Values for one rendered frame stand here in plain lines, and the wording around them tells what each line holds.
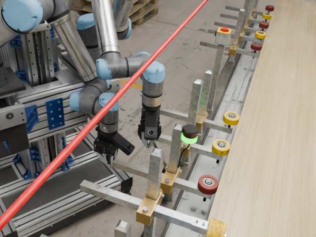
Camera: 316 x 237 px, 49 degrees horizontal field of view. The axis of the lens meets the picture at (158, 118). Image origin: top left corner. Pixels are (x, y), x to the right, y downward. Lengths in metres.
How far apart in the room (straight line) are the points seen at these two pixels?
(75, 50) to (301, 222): 1.05
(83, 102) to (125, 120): 1.87
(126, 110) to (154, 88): 2.13
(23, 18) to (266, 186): 1.08
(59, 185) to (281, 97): 1.45
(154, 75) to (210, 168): 0.83
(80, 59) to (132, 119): 1.86
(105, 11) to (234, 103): 1.35
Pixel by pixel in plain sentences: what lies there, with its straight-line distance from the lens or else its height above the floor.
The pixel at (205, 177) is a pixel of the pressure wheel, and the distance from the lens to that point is 1.42.
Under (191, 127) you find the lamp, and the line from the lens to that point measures 1.33.
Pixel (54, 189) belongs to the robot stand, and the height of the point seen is 0.21.
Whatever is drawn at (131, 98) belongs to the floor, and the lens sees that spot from 3.52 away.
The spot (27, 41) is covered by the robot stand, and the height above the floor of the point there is 1.18.
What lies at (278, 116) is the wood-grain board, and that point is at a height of 0.90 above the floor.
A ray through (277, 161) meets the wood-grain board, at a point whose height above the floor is 0.90.
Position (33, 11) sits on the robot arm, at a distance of 1.25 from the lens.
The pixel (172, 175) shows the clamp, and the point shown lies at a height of 0.87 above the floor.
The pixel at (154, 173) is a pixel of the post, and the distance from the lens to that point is 1.14.
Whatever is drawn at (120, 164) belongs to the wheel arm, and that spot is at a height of 0.86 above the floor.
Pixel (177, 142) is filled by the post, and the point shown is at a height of 1.04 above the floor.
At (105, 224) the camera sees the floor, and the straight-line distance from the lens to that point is 2.38.
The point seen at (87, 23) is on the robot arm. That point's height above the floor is 1.25.
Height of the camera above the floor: 1.89
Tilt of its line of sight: 35 degrees down
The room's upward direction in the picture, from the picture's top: 5 degrees clockwise
